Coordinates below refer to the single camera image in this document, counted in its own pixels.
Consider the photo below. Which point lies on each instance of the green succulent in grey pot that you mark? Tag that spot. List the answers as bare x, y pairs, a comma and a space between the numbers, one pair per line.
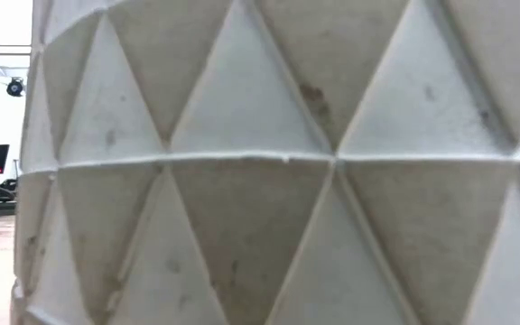
260, 203

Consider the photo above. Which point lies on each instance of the black round wheel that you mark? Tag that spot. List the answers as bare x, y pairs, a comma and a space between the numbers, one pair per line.
15, 86

